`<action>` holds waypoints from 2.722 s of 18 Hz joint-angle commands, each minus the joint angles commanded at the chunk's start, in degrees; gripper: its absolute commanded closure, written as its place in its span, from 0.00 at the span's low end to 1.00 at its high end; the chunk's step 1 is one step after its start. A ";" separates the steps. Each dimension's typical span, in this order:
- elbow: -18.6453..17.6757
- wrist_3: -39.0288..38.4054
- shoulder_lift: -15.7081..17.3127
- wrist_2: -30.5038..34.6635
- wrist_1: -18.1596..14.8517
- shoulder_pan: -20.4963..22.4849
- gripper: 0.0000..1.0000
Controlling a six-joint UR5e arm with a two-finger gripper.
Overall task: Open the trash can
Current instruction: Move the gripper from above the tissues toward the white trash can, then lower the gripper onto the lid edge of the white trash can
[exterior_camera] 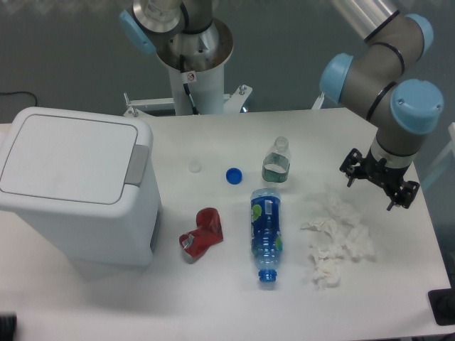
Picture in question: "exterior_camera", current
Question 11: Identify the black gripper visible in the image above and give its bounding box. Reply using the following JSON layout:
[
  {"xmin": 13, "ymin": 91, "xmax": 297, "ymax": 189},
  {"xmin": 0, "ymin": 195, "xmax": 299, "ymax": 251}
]
[{"xmin": 339, "ymin": 147, "xmax": 419, "ymax": 210}]

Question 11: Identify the white push-lid trash can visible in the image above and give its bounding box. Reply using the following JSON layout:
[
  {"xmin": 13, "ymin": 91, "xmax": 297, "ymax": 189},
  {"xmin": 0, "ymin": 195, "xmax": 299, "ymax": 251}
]
[{"xmin": 1, "ymin": 107, "xmax": 161, "ymax": 266}]

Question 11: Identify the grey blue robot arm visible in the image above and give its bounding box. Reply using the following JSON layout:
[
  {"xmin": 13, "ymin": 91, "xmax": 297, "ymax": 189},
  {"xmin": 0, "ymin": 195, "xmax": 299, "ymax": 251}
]
[{"xmin": 119, "ymin": 1, "xmax": 444, "ymax": 208}]

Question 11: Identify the crushed red can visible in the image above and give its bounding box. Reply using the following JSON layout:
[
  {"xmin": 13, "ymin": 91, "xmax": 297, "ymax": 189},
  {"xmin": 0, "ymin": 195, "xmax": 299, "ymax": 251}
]
[{"xmin": 178, "ymin": 207, "xmax": 224, "ymax": 262}]

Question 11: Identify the crumpled white tissue pile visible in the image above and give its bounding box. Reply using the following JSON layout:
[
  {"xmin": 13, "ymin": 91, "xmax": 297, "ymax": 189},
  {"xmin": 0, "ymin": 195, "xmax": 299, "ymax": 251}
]
[{"xmin": 300, "ymin": 192, "xmax": 375, "ymax": 290}]

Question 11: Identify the clear green-label bottle upright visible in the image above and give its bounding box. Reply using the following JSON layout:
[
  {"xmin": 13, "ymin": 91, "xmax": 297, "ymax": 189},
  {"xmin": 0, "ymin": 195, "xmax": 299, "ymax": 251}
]
[{"xmin": 262, "ymin": 136, "xmax": 291, "ymax": 187}]

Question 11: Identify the blue plastic bottle lying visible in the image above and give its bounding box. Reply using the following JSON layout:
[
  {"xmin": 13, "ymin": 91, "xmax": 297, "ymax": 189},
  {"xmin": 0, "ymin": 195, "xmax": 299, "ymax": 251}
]
[{"xmin": 250, "ymin": 188, "xmax": 283, "ymax": 283}]

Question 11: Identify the black device at right edge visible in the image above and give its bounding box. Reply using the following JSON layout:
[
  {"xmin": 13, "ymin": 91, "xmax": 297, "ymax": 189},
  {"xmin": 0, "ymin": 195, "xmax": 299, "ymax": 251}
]
[{"xmin": 428, "ymin": 288, "xmax": 455, "ymax": 326}]

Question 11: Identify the blue bottle cap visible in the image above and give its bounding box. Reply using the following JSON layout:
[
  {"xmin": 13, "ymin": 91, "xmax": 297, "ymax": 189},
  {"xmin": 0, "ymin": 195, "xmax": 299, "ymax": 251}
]
[{"xmin": 225, "ymin": 168, "xmax": 242, "ymax": 185}]

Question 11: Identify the white bottle cap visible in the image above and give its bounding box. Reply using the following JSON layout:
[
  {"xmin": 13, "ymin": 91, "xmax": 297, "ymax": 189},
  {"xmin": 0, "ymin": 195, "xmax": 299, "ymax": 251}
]
[{"xmin": 188, "ymin": 160, "xmax": 202, "ymax": 173}]

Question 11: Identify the black object bottom left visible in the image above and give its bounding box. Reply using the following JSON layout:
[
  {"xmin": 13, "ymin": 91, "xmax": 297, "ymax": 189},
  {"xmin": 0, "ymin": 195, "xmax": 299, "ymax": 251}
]
[{"xmin": 0, "ymin": 313, "xmax": 17, "ymax": 341}]

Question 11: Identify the white frame at right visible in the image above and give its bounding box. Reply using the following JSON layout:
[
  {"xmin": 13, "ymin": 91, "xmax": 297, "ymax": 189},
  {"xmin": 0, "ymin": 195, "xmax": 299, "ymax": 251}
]
[{"xmin": 421, "ymin": 122, "xmax": 454, "ymax": 191}]

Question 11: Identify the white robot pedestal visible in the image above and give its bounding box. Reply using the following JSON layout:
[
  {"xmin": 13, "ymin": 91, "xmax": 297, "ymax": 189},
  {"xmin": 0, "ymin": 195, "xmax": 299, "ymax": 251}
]
[{"xmin": 122, "ymin": 17, "xmax": 255, "ymax": 117}]

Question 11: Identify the black cable on pedestal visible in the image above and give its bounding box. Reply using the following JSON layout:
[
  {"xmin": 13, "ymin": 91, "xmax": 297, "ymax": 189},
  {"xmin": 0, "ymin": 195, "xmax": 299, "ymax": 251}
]
[{"xmin": 179, "ymin": 55, "xmax": 200, "ymax": 115}]

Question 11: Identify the black floor cable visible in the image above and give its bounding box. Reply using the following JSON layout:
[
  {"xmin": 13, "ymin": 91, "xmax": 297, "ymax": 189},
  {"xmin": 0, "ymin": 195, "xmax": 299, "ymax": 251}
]
[{"xmin": 0, "ymin": 91, "xmax": 38, "ymax": 107}]

